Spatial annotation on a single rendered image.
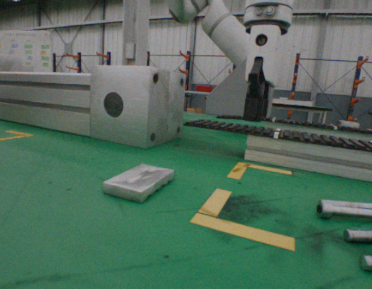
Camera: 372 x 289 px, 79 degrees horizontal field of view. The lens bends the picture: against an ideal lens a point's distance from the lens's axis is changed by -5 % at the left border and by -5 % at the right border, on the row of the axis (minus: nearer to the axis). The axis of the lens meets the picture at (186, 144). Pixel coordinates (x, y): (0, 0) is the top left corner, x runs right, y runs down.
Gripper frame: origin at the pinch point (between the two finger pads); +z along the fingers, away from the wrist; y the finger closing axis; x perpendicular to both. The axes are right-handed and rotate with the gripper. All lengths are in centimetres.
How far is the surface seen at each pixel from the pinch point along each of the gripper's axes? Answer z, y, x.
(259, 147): 2.5, -20.3, -3.5
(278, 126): 1.7, -1.9, -4.5
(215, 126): 0.7, -20.9, 1.6
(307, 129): 1.6, -2.0, -9.4
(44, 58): -57, 303, 495
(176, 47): -156, 745, 402
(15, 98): -0.2, -24.0, 34.9
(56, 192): 4.0, -37.6, 6.9
